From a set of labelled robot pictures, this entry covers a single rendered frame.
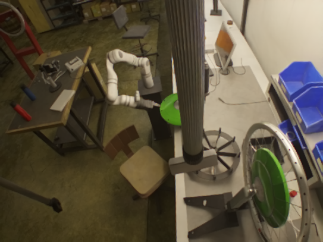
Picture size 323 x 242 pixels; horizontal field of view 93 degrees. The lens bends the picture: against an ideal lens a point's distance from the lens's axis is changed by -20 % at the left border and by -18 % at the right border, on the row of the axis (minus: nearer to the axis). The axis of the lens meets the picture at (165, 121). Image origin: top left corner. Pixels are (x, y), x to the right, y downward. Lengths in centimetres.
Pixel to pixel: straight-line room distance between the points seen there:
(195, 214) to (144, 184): 58
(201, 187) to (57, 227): 193
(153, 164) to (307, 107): 124
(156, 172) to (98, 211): 105
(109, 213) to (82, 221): 35
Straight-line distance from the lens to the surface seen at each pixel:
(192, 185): 122
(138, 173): 163
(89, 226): 240
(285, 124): 148
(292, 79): 146
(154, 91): 182
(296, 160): 60
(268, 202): 74
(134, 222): 219
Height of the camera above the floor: 209
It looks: 52 degrees down
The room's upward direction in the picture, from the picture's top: 13 degrees counter-clockwise
